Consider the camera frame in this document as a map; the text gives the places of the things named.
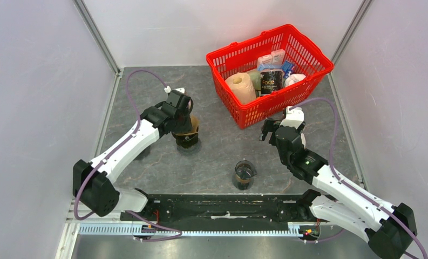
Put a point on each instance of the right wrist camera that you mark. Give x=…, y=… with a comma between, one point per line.
x=293, y=117

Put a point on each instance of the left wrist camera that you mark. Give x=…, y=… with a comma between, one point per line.
x=168, y=90

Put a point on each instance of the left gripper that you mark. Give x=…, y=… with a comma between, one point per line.
x=188, y=126

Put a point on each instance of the white box in basket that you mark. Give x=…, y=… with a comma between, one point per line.
x=278, y=57
x=264, y=60

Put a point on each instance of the beige paper towel roll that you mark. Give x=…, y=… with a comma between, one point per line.
x=242, y=87

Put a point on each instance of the red plastic basket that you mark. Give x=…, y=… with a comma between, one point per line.
x=242, y=58

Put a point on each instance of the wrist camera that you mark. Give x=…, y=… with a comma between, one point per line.
x=293, y=117
x=168, y=90

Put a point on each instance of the glass jar with brown band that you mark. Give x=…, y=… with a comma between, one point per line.
x=244, y=172

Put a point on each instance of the white plastic bag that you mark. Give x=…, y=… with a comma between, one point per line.
x=293, y=79

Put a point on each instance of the brown paper coffee filter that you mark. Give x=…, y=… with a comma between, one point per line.
x=194, y=125

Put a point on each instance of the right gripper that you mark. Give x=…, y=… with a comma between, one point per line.
x=269, y=125

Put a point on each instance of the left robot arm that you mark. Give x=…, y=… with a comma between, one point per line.
x=93, y=181

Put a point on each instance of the dark green glass dripper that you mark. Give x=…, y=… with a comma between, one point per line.
x=186, y=140

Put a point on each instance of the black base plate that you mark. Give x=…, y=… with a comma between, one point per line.
x=229, y=212

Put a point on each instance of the blue packet in basket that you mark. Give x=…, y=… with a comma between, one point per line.
x=288, y=68

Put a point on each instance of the black face tissue pack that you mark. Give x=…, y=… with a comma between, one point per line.
x=271, y=80

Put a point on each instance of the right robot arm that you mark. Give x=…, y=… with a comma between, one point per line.
x=387, y=229

